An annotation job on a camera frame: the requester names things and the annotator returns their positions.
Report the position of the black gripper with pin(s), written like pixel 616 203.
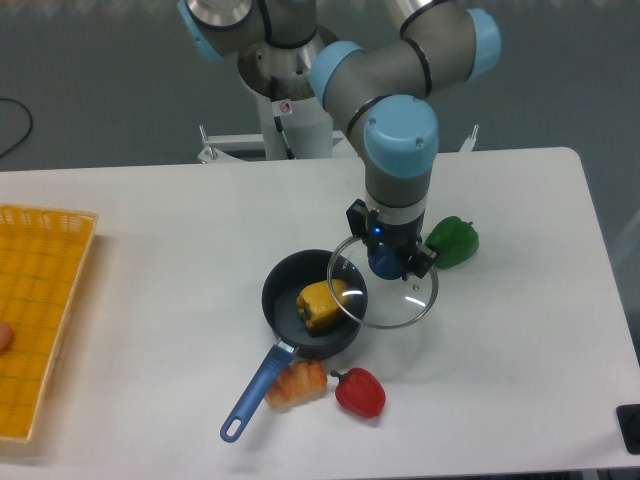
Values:
pixel 417 259

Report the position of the glass pot lid blue knob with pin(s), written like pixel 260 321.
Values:
pixel 376 302

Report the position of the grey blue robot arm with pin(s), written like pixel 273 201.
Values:
pixel 400 138

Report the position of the green bell pepper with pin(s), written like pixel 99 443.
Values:
pixel 454 241

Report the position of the yellow bell pepper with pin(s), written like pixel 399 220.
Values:
pixel 317 308

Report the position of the red bell pepper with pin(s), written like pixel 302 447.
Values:
pixel 359 392

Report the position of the croissant bread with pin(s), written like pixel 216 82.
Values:
pixel 298 383

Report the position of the black device at table edge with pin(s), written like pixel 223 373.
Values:
pixel 628 419

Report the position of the yellow plastic basket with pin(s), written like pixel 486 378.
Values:
pixel 43 253

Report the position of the orange object at left edge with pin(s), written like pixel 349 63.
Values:
pixel 6 336

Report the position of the dark pot blue handle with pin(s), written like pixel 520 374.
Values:
pixel 293 340

